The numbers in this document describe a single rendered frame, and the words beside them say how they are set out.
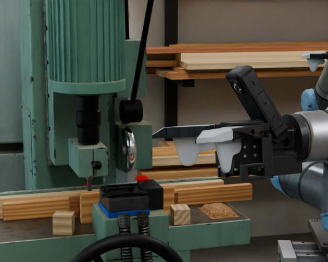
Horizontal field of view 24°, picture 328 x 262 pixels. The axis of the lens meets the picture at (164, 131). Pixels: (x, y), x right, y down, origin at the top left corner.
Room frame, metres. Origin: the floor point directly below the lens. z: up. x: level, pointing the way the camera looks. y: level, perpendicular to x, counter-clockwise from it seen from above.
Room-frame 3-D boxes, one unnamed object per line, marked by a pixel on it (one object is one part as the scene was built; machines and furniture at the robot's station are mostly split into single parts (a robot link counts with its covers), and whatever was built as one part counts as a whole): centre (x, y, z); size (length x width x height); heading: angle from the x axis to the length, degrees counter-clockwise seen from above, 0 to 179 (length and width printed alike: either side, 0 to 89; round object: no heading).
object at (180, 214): (1.68, -0.04, 0.92); 0.05 x 0.04 x 0.04; 11
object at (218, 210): (1.76, -0.13, 0.91); 0.10 x 0.07 x 0.02; 17
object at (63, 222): (1.61, 0.22, 0.92); 0.04 x 0.04 x 0.04; 86
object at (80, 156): (1.78, 0.18, 1.03); 0.14 x 0.07 x 0.09; 17
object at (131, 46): (2.01, 0.10, 1.22); 0.09 x 0.08 x 0.15; 17
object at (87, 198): (1.71, 0.08, 0.94); 0.22 x 0.02 x 0.07; 107
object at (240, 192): (1.79, 0.08, 0.92); 0.63 x 0.02 x 0.04; 107
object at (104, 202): (1.59, 0.07, 0.99); 0.13 x 0.11 x 0.06; 107
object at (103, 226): (1.59, 0.08, 0.91); 0.15 x 0.14 x 0.09; 107
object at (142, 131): (1.98, 0.08, 1.02); 0.09 x 0.07 x 0.12; 107
